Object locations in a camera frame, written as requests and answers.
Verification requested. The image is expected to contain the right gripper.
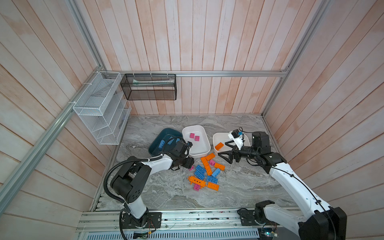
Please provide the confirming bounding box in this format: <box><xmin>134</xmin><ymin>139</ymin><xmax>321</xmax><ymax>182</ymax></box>
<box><xmin>218</xmin><ymin>139</ymin><xmax>258</xmax><ymax>164</ymax></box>

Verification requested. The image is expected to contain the orange lego plate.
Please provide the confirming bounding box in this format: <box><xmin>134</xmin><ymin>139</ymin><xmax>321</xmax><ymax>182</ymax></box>
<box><xmin>214</xmin><ymin>163</ymin><xmax>225</xmax><ymax>171</ymax></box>
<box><xmin>207</xmin><ymin>182</ymin><xmax>220</xmax><ymax>191</ymax></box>
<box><xmin>215</xmin><ymin>142</ymin><xmax>224</xmax><ymax>151</ymax></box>
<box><xmin>205</xmin><ymin>153</ymin><xmax>215</xmax><ymax>161</ymax></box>

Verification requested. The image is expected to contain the long orange technic lego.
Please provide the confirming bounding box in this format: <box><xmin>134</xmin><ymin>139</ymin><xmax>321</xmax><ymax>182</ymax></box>
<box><xmin>188</xmin><ymin>176</ymin><xmax>207</xmax><ymax>188</ymax></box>

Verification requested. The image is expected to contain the long light blue lego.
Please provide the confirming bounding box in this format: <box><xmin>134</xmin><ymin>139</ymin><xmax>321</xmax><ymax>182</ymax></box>
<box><xmin>159</xmin><ymin>140</ymin><xmax>166</xmax><ymax>150</ymax></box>

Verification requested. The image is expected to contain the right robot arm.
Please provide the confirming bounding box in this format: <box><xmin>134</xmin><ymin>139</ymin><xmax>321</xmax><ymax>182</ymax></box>
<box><xmin>218</xmin><ymin>129</ymin><xmax>347</xmax><ymax>240</ymax></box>

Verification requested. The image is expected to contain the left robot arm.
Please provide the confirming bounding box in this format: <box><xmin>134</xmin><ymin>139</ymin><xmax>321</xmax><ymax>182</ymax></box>
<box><xmin>103</xmin><ymin>139</ymin><xmax>194</xmax><ymax>228</ymax></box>

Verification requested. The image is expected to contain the blue lego double brick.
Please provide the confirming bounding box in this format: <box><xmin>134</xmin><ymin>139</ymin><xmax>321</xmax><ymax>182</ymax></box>
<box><xmin>194</xmin><ymin>165</ymin><xmax>206</xmax><ymax>180</ymax></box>

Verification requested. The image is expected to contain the long orange lego centre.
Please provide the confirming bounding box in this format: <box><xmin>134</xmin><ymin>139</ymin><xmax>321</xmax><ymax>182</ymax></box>
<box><xmin>201</xmin><ymin>157</ymin><xmax>213</xmax><ymax>176</ymax></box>

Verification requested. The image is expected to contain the light blue lego brick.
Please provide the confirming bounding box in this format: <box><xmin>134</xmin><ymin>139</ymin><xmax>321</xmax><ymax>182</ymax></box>
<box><xmin>211</xmin><ymin>169</ymin><xmax>221</xmax><ymax>178</ymax></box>

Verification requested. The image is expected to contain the orange lego top plate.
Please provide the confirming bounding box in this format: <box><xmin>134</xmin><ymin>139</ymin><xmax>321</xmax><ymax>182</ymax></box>
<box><xmin>205</xmin><ymin>153</ymin><xmax>215</xmax><ymax>161</ymax></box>

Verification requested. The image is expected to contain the right white plastic bin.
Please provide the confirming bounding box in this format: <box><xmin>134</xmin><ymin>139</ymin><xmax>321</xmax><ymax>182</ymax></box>
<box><xmin>213</xmin><ymin>132</ymin><xmax>251</xmax><ymax>155</ymax></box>

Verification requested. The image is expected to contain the white plastic bin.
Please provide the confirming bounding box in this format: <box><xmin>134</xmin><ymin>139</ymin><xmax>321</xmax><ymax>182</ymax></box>
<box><xmin>182</xmin><ymin>125</ymin><xmax>211</xmax><ymax>159</ymax></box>
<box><xmin>213</xmin><ymin>132</ymin><xmax>251</xmax><ymax>155</ymax></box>

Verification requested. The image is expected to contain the pink lego bottom brick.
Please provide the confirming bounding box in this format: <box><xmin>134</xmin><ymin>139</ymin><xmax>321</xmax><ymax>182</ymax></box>
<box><xmin>194</xmin><ymin>184</ymin><xmax>201</xmax><ymax>191</ymax></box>

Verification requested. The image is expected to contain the blue lego lower brick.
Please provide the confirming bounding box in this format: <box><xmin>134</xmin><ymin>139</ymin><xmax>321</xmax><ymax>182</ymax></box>
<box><xmin>207</xmin><ymin>176</ymin><xmax>218</xmax><ymax>185</ymax></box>

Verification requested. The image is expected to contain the middle white plastic bin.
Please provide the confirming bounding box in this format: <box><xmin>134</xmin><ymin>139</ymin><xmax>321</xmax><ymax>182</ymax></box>
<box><xmin>182</xmin><ymin>125</ymin><xmax>211</xmax><ymax>159</ymax></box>

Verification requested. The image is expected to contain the dark teal plastic bin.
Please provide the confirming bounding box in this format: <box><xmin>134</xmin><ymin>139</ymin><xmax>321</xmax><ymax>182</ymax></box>
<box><xmin>148</xmin><ymin>128</ymin><xmax>183</xmax><ymax>156</ymax></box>

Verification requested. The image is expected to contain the orange lego bottom plate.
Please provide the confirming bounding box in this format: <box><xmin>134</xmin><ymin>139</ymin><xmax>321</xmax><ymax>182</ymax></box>
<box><xmin>207</xmin><ymin>182</ymin><xmax>220</xmax><ymax>191</ymax></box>

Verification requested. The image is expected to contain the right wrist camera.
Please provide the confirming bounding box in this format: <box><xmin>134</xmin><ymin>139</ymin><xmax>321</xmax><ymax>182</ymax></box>
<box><xmin>228</xmin><ymin>129</ymin><xmax>244</xmax><ymax>150</ymax></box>

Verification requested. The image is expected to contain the black wire mesh basket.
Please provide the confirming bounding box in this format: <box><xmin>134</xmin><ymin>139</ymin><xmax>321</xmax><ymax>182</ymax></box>
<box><xmin>120</xmin><ymin>73</ymin><xmax>178</xmax><ymax>101</ymax></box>

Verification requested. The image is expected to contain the white wire mesh shelf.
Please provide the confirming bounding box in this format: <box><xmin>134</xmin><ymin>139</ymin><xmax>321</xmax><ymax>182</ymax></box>
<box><xmin>73</xmin><ymin>72</ymin><xmax>132</xmax><ymax>145</ymax></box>

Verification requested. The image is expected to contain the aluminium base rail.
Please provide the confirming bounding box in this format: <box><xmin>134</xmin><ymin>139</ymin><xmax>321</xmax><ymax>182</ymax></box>
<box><xmin>74</xmin><ymin>207</ymin><xmax>304</xmax><ymax>240</ymax></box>

